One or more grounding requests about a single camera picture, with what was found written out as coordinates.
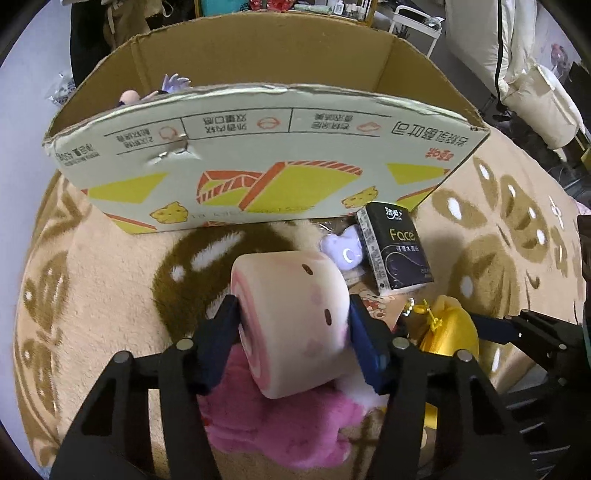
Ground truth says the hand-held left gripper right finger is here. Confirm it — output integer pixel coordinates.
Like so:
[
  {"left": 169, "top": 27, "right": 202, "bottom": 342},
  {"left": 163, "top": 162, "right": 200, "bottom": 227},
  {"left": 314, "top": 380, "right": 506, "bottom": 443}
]
[{"left": 348, "top": 293, "right": 541, "bottom": 480}]

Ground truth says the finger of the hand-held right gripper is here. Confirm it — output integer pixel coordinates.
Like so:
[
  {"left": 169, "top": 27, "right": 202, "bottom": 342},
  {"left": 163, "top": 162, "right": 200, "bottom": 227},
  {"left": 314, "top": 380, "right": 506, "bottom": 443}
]
[
  {"left": 501, "top": 381, "right": 573, "bottom": 467},
  {"left": 472, "top": 310, "right": 586, "bottom": 384}
]

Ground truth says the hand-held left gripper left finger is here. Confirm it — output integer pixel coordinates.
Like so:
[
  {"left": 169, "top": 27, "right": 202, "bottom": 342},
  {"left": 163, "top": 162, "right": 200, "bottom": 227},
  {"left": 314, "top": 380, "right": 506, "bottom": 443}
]
[{"left": 50, "top": 295, "right": 241, "bottom": 480}]

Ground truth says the yellow plush toy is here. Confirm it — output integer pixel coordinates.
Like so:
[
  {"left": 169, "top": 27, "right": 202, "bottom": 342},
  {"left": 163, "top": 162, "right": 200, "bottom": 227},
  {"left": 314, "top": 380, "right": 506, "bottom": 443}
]
[{"left": 406, "top": 295, "right": 481, "bottom": 432}]

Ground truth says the pink roll cake plush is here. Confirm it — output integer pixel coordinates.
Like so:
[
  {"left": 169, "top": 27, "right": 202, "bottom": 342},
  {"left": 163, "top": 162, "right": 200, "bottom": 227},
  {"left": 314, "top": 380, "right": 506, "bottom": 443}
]
[{"left": 231, "top": 250, "right": 352, "bottom": 400}]

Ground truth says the black tissue pack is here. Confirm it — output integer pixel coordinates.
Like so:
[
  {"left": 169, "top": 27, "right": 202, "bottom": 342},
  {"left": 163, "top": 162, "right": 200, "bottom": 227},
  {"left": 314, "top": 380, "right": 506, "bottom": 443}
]
[{"left": 355, "top": 202, "right": 435, "bottom": 296}]

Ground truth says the pink bear plush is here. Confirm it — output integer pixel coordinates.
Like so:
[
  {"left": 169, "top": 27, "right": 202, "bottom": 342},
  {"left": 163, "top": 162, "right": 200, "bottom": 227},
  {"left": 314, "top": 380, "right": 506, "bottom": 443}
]
[{"left": 201, "top": 344, "right": 372, "bottom": 464}]

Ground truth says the printed cardboard box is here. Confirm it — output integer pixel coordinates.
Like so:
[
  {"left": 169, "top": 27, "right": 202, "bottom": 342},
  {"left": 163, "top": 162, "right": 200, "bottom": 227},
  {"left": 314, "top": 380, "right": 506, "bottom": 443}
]
[{"left": 43, "top": 33, "right": 491, "bottom": 236}]

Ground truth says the cartoon printed card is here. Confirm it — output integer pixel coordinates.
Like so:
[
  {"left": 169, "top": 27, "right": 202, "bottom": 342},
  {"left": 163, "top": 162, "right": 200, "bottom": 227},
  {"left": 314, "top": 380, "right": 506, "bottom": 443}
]
[{"left": 358, "top": 288, "right": 411, "bottom": 333}]

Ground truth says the purple heart toy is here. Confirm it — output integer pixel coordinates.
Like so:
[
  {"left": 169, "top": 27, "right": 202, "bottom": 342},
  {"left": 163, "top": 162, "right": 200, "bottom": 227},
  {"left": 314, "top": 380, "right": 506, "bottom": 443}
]
[{"left": 320, "top": 225, "right": 366, "bottom": 274}]

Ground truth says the beige printed blanket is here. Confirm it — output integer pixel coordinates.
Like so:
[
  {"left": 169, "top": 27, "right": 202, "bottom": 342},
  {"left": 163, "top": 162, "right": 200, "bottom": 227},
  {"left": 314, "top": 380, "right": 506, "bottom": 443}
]
[{"left": 14, "top": 124, "right": 587, "bottom": 480}]

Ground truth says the purple haired doll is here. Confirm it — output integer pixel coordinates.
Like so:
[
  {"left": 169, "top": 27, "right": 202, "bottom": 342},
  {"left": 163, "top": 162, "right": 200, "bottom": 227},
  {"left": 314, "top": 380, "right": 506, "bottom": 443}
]
[{"left": 117, "top": 73, "right": 192, "bottom": 108}]

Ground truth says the white recliner chair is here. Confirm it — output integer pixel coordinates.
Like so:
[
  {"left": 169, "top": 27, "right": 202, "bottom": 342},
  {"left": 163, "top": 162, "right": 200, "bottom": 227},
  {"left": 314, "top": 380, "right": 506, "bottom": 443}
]
[{"left": 445, "top": 0, "right": 587, "bottom": 149}]

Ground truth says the patterned clear plastic bag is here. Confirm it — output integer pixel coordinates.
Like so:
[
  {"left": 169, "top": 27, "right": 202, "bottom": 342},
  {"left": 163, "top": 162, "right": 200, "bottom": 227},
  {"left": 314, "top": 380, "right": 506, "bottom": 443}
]
[{"left": 46, "top": 73, "right": 78, "bottom": 108}]

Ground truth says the white rolling cart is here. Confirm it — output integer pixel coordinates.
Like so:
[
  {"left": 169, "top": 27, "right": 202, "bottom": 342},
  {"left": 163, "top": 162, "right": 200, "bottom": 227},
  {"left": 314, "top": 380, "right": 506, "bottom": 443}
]
[{"left": 385, "top": 4, "right": 446, "bottom": 58}]

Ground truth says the beige coat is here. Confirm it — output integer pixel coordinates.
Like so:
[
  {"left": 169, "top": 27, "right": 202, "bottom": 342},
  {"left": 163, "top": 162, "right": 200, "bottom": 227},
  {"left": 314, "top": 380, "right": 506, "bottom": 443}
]
[{"left": 102, "top": 0, "right": 155, "bottom": 51}]

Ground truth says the teal bag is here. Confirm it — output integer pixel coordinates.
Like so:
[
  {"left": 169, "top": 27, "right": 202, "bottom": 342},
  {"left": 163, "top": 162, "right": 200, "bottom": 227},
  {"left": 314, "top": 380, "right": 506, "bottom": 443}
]
[{"left": 201, "top": 0, "right": 241, "bottom": 17}]

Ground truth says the black coat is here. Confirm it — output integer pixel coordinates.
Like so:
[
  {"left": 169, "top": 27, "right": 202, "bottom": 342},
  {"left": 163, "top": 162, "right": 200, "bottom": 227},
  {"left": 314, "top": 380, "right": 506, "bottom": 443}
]
[{"left": 69, "top": 0, "right": 114, "bottom": 86}]

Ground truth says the group of small cosmetic bottles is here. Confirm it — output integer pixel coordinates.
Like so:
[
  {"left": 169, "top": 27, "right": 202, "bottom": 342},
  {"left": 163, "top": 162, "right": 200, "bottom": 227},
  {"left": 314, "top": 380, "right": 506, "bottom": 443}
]
[{"left": 323, "top": 0, "right": 368, "bottom": 21}]

